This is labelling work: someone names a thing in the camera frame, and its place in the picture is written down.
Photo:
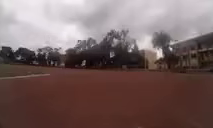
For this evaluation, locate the row of trees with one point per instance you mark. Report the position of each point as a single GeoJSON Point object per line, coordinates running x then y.
{"type": "Point", "coordinates": [94, 53]}

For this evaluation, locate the red running track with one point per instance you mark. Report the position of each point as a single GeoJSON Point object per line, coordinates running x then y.
{"type": "Point", "coordinates": [104, 100]}

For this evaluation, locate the pale small building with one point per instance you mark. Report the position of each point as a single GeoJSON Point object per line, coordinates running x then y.
{"type": "Point", "coordinates": [150, 59]}

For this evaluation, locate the pale kerb strip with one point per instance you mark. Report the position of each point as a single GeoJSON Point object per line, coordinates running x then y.
{"type": "Point", "coordinates": [24, 76]}

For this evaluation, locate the grass field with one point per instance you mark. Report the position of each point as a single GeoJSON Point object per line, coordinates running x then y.
{"type": "Point", "coordinates": [17, 70]}

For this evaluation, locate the long grey building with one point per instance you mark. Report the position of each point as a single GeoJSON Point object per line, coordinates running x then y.
{"type": "Point", "coordinates": [197, 51]}

